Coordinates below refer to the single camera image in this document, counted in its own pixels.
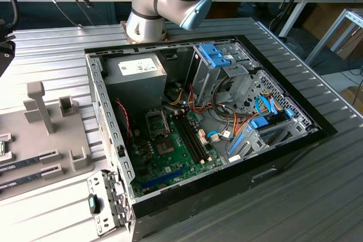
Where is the aluminium profile frame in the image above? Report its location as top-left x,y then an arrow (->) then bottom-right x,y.
305,8 -> 363,69

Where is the grey metal drive cage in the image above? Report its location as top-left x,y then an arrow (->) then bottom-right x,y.
188,42 -> 260,107

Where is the blue plastic card latch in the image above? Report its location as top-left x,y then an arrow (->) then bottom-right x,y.
227,133 -> 248,155

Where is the brown cardboard sheet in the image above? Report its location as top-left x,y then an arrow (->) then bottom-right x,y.
328,26 -> 363,60

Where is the grey metal disk bay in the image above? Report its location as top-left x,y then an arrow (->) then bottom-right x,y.
226,113 -> 320,165

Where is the grey power supply unit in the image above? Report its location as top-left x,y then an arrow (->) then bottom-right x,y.
102,52 -> 168,118

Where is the black RAM slot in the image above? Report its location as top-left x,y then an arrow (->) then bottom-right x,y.
172,116 -> 202,164
178,114 -> 209,162

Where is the orange wire bundle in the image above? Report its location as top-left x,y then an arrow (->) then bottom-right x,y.
187,83 -> 255,141

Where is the green motherboard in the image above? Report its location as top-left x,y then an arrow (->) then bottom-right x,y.
129,108 -> 227,199

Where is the blue flat data wire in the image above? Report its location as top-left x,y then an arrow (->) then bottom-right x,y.
255,96 -> 278,116

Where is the CPU socket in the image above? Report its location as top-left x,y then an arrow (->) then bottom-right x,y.
154,137 -> 177,157

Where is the large blue disk carrier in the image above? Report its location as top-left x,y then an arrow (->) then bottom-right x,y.
199,43 -> 232,69

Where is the silver rear slot bracket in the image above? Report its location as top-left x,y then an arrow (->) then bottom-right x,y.
86,169 -> 134,237

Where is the blue wire white plug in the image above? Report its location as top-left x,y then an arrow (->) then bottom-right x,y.
206,130 -> 227,144

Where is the yellow wire bundle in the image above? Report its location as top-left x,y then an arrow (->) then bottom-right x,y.
168,94 -> 187,106

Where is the black latch teal button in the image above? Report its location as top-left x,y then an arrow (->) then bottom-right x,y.
87,193 -> 102,215

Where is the black open PC case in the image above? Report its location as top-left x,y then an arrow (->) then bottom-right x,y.
84,34 -> 338,241

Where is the brown cardboard carton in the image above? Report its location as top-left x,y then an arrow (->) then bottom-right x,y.
339,85 -> 363,111

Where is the red black twisted wire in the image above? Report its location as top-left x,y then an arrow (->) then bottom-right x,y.
114,97 -> 134,139

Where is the dark RAM stick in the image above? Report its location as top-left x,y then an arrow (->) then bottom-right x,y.
0,155 -> 43,172
0,172 -> 46,191

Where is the grey parts rack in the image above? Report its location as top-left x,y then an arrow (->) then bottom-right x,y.
0,80 -> 96,201

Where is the blue expansion slot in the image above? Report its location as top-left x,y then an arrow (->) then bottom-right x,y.
140,166 -> 188,189

